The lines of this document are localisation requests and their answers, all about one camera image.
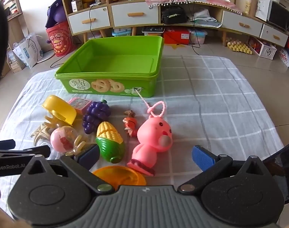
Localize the yellow plastic toy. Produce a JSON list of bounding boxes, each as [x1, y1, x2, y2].
[[42, 95, 77, 127]]

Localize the wooden bookshelf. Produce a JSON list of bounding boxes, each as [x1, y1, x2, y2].
[[0, 0, 29, 44]]

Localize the white shopping bag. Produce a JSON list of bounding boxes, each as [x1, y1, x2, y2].
[[13, 33, 44, 69]]

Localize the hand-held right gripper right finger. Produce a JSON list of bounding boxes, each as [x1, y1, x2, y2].
[[178, 145, 269, 195]]

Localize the black bag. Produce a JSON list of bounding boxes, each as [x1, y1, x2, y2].
[[161, 5, 188, 25]]

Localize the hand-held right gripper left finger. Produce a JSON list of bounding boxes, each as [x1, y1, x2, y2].
[[20, 144, 117, 197]]

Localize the purple plush toy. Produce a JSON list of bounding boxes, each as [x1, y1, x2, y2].
[[45, 0, 67, 28]]

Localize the tan sticky hand toy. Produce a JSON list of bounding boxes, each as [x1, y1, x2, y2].
[[66, 135, 86, 157], [43, 114, 64, 129]]

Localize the yellow egg tray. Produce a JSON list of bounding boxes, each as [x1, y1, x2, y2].
[[226, 37, 253, 54]]

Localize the red storage box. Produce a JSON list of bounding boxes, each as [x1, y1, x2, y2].
[[163, 27, 190, 45]]

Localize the toy corn cob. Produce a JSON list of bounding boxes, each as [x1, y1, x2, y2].
[[95, 121, 124, 164]]

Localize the green plastic box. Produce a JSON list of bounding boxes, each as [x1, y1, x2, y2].
[[55, 36, 164, 98]]

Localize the small orange figurine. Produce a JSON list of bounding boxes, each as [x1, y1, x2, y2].
[[123, 110, 138, 137]]

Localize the white cartoon toy box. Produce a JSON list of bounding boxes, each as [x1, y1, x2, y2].
[[249, 37, 277, 60]]

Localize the blue white carton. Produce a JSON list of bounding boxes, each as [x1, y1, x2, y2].
[[277, 47, 289, 71]]

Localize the white cabinet drawer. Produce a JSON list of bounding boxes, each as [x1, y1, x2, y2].
[[222, 11, 264, 38], [111, 2, 159, 28], [68, 11, 111, 34], [260, 25, 289, 47]]

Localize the black power cable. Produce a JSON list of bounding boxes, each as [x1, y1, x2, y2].
[[51, 4, 94, 68]]

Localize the red printed bag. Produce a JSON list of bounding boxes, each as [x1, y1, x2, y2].
[[46, 21, 75, 57]]

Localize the orange plastic plate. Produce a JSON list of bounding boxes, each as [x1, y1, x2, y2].
[[92, 166, 147, 192]]

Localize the black microwave oven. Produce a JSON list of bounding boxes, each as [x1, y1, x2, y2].
[[267, 1, 289, 35]]

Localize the pink clear capsule ball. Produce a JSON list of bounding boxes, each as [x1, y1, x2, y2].
[[50, 126, 78, 153]]

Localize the wooden cabinet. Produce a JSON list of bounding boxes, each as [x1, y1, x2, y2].
[[58, 0, 289, 48]]

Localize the beige toy starfish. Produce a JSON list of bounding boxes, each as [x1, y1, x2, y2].
[[31, 122, 55, 146]]

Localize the pink card box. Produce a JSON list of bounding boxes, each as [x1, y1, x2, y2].
[[68, 97, 93, 115]]

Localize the purple toy grapes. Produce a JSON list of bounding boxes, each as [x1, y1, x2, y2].
[[82, 100, 111, 135]]

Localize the pink toy peach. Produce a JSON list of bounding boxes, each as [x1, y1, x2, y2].
[[127, 88, 173, 177]]

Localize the black phone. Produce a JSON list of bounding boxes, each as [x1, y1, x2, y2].
[[263, 140, 289, 205]]

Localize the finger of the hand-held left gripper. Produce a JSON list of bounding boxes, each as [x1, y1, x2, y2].
[[0, 140, 16, 150], [0, 145, 51, 161]]

